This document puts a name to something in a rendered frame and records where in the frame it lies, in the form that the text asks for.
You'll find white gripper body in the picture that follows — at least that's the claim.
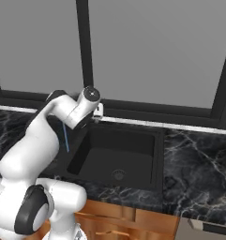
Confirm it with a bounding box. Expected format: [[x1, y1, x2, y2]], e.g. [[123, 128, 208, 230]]
[[92, 102, 105, 124]]

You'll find thin blue bar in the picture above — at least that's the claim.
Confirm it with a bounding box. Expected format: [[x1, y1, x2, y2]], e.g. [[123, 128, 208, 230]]
[[62, 122, 70, 154]]

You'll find wooden cupboard front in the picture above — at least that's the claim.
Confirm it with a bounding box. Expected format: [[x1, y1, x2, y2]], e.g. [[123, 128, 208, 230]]
[[74, 199, 181, 240]]

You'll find black dishwasher handle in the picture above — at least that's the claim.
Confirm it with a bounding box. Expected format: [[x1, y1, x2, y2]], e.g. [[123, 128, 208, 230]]
[[201, 222, 226, 237]]

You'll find grey dishwasher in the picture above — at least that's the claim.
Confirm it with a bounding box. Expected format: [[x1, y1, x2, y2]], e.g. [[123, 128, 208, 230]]
[[174, 217, 226, 240]]

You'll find wooden cupboard handle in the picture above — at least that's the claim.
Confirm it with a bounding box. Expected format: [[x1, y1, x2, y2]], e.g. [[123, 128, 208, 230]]
[[95, 230, 131, 238]]

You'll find black window frame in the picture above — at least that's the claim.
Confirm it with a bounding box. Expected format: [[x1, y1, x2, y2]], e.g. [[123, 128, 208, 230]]
[[0, 0, 226, 130]]

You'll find round sink drain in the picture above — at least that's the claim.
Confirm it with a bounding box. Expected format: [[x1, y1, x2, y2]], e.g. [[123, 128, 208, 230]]
[[112, 169, 127, 181]]

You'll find black sink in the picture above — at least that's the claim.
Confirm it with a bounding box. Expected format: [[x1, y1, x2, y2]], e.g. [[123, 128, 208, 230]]
[[42, 115, 166, 192]]

